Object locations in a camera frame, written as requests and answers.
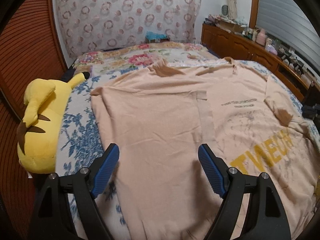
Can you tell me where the yellow Pikachu plush toy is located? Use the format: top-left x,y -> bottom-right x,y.
17,72 -> 90,174

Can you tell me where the teal item on box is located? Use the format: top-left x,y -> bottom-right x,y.
145,31 -> 170,43

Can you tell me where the peach printed t-shirt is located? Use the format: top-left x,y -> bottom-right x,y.
89,57 -> 320,240

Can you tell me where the purple tissue pack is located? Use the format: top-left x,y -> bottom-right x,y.
265,44 -> 278,56

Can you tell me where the blue floral white blanket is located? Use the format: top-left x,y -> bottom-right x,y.
53,60 -> 320,240

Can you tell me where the pink floral bed quilt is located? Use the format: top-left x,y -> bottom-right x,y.
73,42 -> 218,76

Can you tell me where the brown wooden sideboard cabinet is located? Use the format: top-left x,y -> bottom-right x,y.
201,24 -> 319,106

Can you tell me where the small round desk fan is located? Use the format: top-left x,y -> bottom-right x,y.
221,4 -> 229,17

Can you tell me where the brown louvered wooden wardrobe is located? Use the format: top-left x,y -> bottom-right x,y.
1,0 -> 67,239

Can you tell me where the grey window roller blind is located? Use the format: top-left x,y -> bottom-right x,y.
257,0 -> 319,71

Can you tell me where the pink circle patterned curtain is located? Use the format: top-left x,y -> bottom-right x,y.
56,0 -> 201,58

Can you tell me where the pink bottle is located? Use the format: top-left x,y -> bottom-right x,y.
256,28 -> 266,47

